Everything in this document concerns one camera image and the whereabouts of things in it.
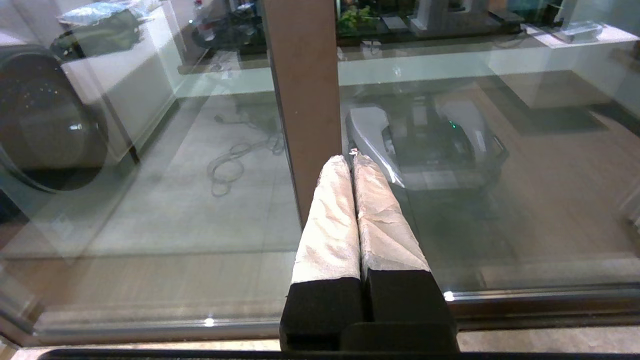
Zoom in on dark metal floor track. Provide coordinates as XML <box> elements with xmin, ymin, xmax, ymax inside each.
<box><xmin>450</xmin><ymin>299</ymin><xmax>640</xmax><ymax>332</ymax></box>

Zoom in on long grey stone sill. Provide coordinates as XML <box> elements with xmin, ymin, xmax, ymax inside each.
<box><xmin>340</xmin><ymin>39</ymin><xmax>503</xmax><ymax>60</ymax></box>

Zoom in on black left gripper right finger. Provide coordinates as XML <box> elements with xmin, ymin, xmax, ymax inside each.
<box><xmin>350</xmin><ymin>152</ymin><xmax>457</xmax><ymax>325</ymax></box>

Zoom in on fixed glass door panel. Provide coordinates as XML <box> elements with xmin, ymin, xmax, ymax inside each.
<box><xmin>0</xmin><ymin>0</ymin><xmax>346</xmax><ymax>348</ymax></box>

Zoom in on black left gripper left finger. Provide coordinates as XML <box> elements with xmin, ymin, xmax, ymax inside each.
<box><xmin>279</xmin><ymin>155</ymin><xmax>367</xmax><ymax>351</ymax></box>

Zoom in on dark green cloth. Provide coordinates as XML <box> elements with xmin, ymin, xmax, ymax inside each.
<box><xmin>50</xmin><ymin>7</ymin><xmax>151</xmax><ymax>58</ymax></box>

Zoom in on green leafy tree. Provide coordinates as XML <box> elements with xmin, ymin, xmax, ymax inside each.
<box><xmin>339</xmin><ymin>6</ymin><xmax>373</xmax><ymax>30</ymax></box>

